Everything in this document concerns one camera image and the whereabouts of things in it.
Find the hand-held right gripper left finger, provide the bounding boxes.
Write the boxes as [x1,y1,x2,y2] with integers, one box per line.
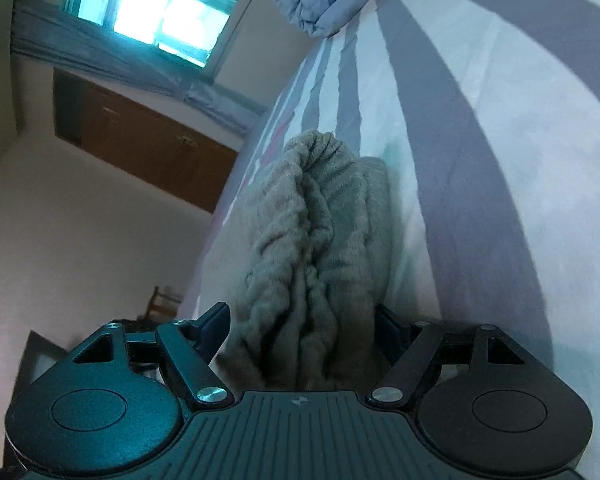
[72,301,234,409]

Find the brown wooden door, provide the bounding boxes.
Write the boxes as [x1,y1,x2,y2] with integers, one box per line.
[53,69,239,214]

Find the window with green glass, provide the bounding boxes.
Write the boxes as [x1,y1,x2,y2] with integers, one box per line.
[62,0,257,69]

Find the blue-grey curtain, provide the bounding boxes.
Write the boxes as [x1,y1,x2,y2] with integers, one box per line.
[11,0,267,137]

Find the grey pants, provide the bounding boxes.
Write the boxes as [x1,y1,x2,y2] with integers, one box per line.
[215,130,394,392]

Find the wooden chair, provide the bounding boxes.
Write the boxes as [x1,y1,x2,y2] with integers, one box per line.
[139,285,184,324]

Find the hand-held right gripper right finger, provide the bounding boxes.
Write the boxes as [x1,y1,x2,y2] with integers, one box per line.
[365,304,526,405]

